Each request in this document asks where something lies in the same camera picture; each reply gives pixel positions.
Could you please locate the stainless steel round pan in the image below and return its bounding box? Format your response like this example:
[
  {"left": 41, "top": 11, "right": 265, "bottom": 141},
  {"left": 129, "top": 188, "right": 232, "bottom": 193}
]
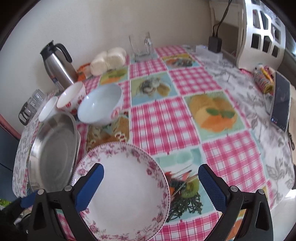
[{"left": 28, "top": 113, "right": 80, "bottom": 192}]

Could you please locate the floral rimmed round plate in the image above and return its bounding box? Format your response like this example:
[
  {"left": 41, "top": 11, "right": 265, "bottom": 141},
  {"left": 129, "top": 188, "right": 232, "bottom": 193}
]
[{"left": 71, "top": 142, "right": 171, "bottom": 240}]

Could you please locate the white square bowl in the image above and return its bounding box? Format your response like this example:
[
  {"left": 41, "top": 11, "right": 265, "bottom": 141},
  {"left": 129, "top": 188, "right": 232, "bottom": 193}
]
[{"left": 38, "top": 96, "right": 60, "bottom": 123}]

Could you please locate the strawberry pattern bowl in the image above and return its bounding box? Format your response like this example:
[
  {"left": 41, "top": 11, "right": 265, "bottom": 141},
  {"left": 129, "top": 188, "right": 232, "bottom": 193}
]
[{"left": 57, "top": 81, "right": 86, "bottom": 115}]

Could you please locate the light blue floral bowl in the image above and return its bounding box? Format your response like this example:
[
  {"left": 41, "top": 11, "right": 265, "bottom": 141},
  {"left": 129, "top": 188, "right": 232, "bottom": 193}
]
[{"left": 78, "top": 83, "right": 123, "bottom": 127}]

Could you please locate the grey floral cloth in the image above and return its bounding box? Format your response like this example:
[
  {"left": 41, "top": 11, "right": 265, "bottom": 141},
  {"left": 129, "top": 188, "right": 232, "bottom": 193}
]
[{"left": 182, "top": 45, "right": 295, "bottom": 209}]

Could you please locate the upturned drinking glass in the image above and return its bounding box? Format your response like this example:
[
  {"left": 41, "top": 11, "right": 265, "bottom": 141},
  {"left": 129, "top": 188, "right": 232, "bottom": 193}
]
[{"left": 31, "top": 89, "right": 46, "bottom": 109}]

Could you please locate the checkered picture tablecloth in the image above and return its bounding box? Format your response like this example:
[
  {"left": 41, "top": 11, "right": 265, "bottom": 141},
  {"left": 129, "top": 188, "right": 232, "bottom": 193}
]
[{"left": 77, "top": 46, "right": 274, "bottom": 240}]

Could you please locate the smartphone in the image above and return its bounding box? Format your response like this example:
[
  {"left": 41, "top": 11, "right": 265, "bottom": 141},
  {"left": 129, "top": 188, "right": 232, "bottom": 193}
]
[{"left": 270, "top": 72, "right": 291, "bottom": 133}]

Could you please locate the colourful candy roll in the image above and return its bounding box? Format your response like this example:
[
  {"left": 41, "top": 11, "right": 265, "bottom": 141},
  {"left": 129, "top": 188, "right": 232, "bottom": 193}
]
[{"left": 253, "top": 64, "right": 275, "bottom": 95}]

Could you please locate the stainless steel thermos jug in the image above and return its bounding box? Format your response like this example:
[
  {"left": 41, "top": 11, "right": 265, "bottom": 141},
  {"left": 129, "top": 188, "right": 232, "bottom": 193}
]
[{"left": 40, "top": 41, "right": 78, "bottom": 92}]

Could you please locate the orange snack packet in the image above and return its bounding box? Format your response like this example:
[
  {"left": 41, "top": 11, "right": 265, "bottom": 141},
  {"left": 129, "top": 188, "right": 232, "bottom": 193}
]
[{"left": 77, "top": 63, "right": 92, "bottom": 81}]

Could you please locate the white power strip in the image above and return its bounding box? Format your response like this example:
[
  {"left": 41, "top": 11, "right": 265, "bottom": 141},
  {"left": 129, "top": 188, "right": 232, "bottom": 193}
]
[{"left": 195, "top": 45, "right": 223, "bottom": 61}]

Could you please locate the black power adapter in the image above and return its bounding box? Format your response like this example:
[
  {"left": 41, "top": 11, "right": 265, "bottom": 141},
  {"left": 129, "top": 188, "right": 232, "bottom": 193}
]
[{"left": 208, "top": 36, "right": 222, "bottom": 53}]

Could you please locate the bag of steamed buns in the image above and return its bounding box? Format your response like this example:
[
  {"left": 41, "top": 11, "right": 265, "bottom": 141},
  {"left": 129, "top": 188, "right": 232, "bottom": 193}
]
[{"left": 90, "top": 47, "right": 127, "bottom": 76}]

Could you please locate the white wooden shelf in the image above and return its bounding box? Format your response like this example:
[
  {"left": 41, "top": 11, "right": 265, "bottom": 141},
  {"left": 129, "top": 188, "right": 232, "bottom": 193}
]
[{"left": 209, "top": 1, "right": 286, "bottom": 71}]

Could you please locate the glass beer mug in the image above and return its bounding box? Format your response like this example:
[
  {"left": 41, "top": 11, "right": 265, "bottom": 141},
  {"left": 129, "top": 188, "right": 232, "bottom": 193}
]
[{"left": 129, "top": 32, "right": 155, "bottom": 62}]

